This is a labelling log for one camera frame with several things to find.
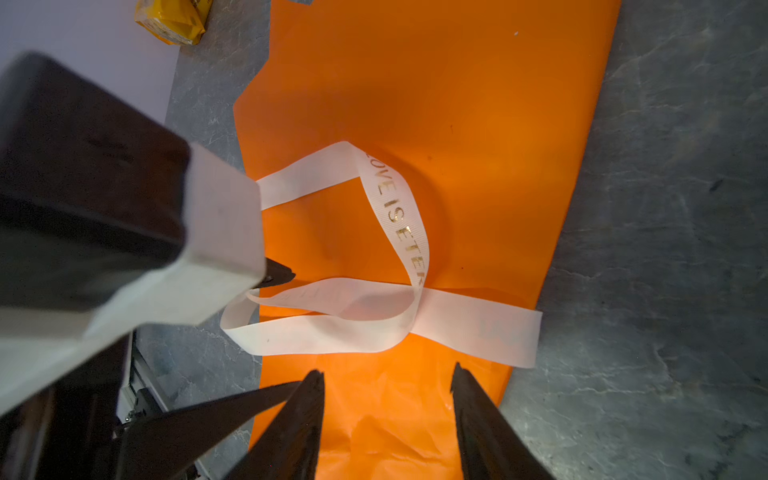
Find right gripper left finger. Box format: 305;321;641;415
227;370;325;480

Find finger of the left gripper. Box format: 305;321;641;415
254;258;296;289
115;381;299;479

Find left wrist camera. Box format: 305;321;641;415
1;52;267;411

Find cream printed ribbon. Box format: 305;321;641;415
220;142;542;368

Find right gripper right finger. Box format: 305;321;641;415
450;364;553;480

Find orange wrapping paper sheet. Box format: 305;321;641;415
234;1;620;479

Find yellow snack bag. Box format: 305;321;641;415
134;0;213;46

